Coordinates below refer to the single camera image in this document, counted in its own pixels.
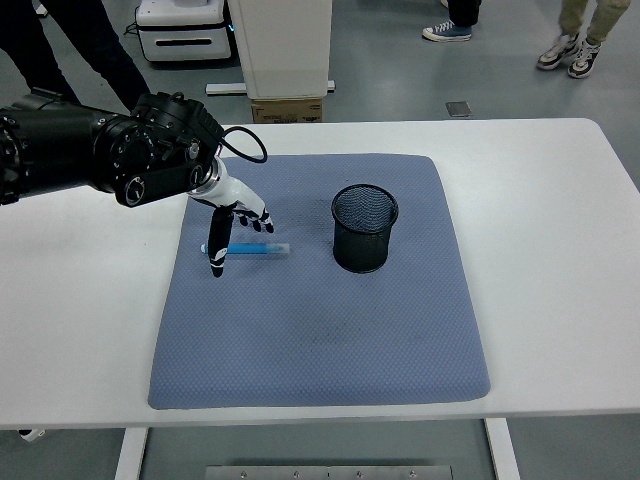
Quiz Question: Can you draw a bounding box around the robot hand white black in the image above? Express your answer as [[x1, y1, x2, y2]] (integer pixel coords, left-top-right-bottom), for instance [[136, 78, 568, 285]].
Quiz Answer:
[[189, 168, 275, 279]]

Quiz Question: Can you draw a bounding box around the blue marker with clear cap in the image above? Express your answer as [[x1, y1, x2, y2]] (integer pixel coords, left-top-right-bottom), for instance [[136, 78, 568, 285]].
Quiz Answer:
[[199, 241, 292, 257]]

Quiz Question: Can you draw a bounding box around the black mesh pen holder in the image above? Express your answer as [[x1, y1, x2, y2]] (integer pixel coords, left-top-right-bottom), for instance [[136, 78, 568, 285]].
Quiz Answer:
[[331, 183, 400, 274]]

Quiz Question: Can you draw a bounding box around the brown cardboard box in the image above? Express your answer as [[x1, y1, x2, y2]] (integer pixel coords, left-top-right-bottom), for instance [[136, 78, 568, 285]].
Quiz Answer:
[[251, 97, 324, 125]]

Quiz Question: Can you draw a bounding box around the white cabinet column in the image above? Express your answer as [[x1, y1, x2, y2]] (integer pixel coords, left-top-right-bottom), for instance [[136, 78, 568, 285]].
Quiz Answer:
[[227, 0, 336, 100]]

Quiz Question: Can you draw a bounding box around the blue-grey textured mat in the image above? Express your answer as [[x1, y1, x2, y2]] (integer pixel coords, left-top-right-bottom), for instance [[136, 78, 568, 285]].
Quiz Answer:
[[147, 153, 492, 411]]

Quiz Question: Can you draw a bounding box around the white mobile machine base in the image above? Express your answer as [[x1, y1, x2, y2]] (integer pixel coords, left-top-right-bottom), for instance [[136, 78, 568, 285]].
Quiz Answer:
[[134, 0, 239, 64]]

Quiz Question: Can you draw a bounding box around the person in dark trousers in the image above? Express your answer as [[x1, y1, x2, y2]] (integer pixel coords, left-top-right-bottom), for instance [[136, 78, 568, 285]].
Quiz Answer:
[[0, 0, 151, 114]]

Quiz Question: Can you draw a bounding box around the person with blue sneakers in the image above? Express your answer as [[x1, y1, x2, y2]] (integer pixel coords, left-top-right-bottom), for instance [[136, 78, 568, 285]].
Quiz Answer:
[[422, 0, 484, 44]]

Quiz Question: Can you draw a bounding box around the white table leg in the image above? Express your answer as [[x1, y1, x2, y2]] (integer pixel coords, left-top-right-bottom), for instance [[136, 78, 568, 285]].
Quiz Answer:
[[113, 427, 150, 480], [483, 417, 521, 480]]

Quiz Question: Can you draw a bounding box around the person in beige trousers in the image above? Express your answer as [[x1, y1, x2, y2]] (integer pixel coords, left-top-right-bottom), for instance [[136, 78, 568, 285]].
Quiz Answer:
[[537, 0, 634, 80]]

